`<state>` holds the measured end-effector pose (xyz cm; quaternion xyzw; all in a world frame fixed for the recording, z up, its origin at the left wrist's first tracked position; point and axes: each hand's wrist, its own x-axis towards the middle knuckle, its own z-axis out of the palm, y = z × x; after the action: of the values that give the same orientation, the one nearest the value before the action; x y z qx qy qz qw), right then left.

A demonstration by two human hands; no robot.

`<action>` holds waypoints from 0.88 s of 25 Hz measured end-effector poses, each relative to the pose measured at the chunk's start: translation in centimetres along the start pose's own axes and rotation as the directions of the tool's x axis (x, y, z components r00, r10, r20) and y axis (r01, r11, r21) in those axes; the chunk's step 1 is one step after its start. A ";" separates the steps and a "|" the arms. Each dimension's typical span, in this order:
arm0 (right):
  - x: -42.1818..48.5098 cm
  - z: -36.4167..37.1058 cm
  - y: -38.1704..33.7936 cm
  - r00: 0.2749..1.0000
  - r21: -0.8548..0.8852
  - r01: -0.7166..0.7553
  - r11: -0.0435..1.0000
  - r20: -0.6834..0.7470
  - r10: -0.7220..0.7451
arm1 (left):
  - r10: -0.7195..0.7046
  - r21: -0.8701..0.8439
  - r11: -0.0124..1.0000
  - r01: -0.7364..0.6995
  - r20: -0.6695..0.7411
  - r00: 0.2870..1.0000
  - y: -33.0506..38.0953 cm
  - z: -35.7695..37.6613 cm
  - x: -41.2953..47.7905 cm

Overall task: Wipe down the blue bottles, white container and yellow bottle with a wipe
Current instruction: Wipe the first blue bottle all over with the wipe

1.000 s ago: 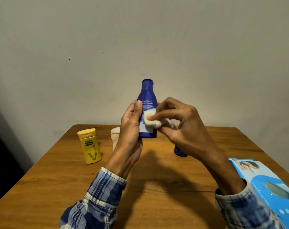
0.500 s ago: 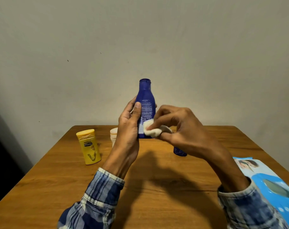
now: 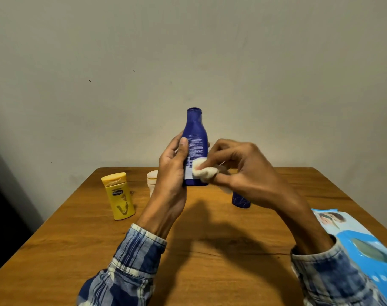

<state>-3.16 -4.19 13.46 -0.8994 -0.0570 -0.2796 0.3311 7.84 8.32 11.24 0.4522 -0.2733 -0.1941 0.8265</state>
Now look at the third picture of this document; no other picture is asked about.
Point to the person's left forearm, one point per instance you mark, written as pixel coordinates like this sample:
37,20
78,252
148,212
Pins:
132,264

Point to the white wet wipe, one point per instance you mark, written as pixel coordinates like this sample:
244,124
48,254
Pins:
204,172

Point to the blue wet wipes pack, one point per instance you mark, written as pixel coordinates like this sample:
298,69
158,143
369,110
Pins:
369,258

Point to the yellow bottle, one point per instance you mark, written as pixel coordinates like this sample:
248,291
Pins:
120,200

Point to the person's right forearm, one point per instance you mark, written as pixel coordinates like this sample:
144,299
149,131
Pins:
333,277

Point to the person's left hand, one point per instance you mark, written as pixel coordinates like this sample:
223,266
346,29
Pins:
171,184

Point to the dark blue bottle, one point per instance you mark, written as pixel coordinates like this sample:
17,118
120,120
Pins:
195,133
241,202

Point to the wooden table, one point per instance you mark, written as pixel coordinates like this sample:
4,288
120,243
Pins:
69,245

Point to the white bottle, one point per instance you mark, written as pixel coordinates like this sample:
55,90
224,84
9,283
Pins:
152,180

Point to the person's right hand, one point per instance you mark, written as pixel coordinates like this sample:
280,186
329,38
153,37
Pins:
254,178

